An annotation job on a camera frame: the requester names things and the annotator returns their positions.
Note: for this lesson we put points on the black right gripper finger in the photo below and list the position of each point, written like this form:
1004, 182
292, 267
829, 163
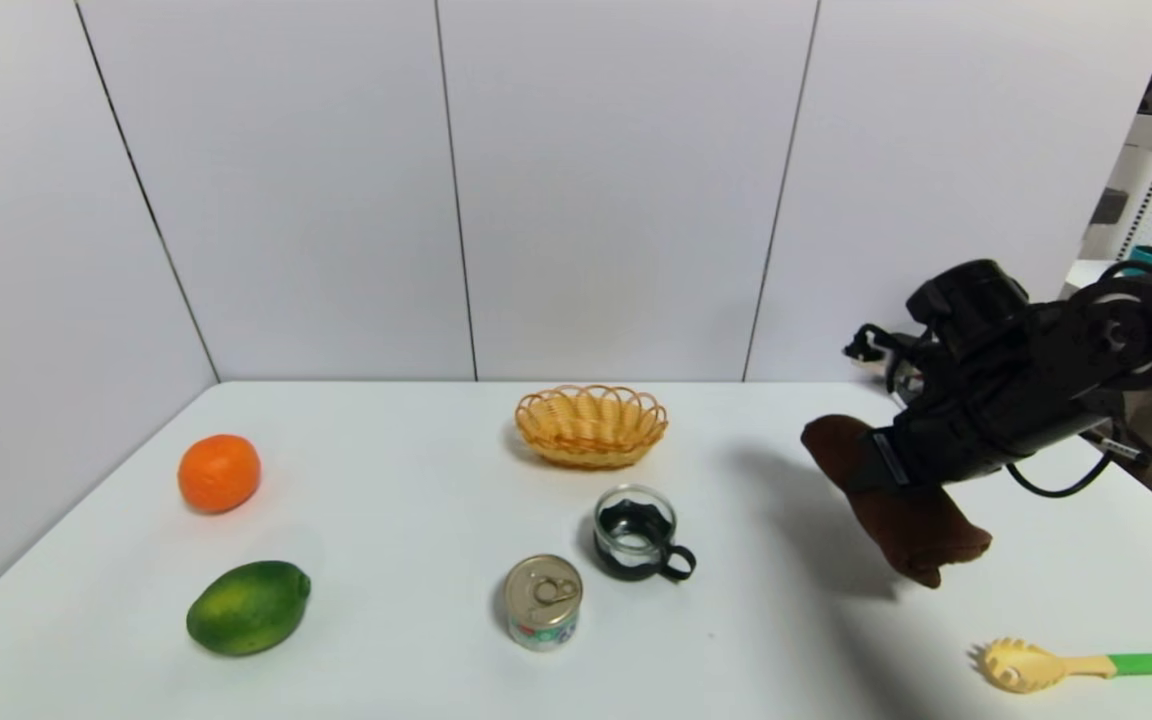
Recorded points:
884, 462

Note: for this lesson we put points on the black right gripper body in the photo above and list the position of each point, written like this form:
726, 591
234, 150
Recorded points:
887, 462

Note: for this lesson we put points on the brown towel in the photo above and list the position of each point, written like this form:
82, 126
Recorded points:
921, 535

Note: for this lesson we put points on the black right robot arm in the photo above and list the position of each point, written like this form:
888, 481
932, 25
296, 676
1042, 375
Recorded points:
1126, 345

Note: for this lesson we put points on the yellow wicker basket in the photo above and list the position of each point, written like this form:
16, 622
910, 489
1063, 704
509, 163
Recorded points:
591, 427

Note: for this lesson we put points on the glass cup with black holder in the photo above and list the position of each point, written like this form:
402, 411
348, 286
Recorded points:
634, 535

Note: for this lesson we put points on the white side table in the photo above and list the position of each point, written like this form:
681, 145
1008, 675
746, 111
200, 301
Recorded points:
1086, 272

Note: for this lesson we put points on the pull-tab tin can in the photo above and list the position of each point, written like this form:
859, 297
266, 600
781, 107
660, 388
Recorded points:
543, 603

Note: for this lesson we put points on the green mango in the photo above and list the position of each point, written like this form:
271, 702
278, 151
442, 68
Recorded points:
248, 607

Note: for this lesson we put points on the orange fruit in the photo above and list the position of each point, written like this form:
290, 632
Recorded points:
219, 472

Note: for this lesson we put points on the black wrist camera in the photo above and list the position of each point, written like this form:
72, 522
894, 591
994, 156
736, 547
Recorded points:
971, 300

